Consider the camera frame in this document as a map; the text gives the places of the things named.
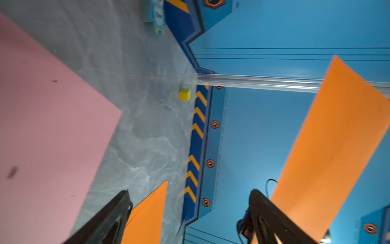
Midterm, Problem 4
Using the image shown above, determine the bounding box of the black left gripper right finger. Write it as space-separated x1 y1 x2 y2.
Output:
249 189 316 244

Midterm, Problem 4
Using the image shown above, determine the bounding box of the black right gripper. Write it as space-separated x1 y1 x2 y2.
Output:
236 210 254 241

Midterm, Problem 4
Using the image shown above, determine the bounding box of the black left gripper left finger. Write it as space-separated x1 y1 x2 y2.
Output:
64 190 133 244

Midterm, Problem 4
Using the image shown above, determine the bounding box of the orange paper front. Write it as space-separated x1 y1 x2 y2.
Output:
121 181 168 244

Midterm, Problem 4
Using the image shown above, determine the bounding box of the pink paper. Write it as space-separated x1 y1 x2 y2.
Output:
1 15 122 244

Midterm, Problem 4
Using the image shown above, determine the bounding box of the orange curved paper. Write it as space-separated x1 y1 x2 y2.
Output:
271 56 390 242

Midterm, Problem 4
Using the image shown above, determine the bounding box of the yellow cube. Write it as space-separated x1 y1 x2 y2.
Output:
179 88 192 102

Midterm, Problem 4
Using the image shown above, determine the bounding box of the small blue toy box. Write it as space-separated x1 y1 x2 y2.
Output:
142 0 166 35

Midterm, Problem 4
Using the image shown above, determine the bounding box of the right aluminium corner post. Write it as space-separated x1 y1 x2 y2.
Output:
196 74 390 99

